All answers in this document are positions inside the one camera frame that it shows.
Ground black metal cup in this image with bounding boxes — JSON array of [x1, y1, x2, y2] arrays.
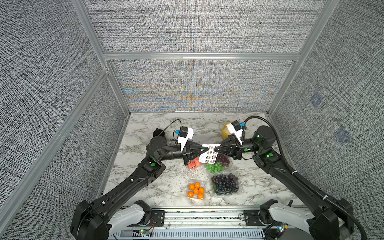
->
[[153, 128, 166, 138]]

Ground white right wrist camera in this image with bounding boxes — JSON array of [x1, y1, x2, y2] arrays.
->
[[226, 121, 245, 145]]

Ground clear box of strawberries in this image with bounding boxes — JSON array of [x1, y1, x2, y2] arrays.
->
[[188, 157, 202, 170]]

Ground thin black left cable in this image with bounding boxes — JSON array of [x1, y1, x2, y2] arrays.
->
[[158, 119, 183, 142]]

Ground white fruit sticker sheet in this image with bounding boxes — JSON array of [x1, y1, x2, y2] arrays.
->
[[199, 144, 220, 164]]

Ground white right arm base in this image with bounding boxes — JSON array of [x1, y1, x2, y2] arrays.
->
[[259, 200, 315, 234]]

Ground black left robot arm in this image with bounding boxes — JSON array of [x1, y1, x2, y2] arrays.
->
[[70, 136, 209, 240]]

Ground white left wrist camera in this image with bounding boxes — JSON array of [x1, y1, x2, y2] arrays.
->
[[177, 126, 194, 150]]

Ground clear box of blueberries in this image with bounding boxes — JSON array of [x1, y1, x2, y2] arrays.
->
[[210, 171, 242, 197]]

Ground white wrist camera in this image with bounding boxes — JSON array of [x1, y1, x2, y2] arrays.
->
[[177, 126, 194, 150], [226, 121, 245, 145]]

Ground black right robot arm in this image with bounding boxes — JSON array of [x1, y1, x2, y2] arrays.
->
[[215, 126, 354, 240]]

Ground clear box green red grapes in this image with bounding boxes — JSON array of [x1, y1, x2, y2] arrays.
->
[[206, 154, 233, 174]]

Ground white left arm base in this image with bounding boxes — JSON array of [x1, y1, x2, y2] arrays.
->
[[108, 200, 152, 235]]

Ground yellow bamboo steamer basket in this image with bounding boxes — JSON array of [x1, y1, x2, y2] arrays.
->
[[221, 121, 232, 140]]

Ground clear box of oranges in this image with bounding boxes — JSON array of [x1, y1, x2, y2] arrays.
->
[[185, 179, 208, 201]]

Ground black corrugated right cable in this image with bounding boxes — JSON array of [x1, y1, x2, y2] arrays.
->
[[242, 115, 368, 240]]

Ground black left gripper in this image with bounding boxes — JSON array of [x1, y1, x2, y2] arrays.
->
[[157, 142, 207, 168]]

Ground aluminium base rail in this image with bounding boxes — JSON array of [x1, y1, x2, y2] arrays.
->
[[107, 206, 307, 240]]

